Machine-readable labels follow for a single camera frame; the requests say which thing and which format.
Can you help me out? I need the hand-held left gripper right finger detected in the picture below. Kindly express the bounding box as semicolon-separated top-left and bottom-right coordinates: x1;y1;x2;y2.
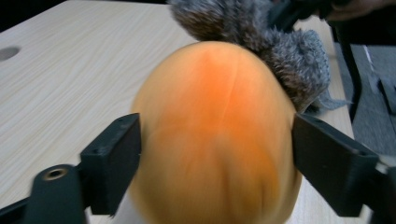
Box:
292;113;381;218

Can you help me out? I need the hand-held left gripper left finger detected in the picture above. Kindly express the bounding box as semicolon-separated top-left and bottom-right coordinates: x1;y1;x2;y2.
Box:
79;112;143;217

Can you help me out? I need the grey fuzzy cloth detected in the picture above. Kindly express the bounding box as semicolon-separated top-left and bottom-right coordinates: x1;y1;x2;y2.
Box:
167;0;349;114

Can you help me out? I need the orange round plush toy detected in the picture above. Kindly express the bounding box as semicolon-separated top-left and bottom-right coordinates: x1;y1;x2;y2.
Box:
127;40;304;224

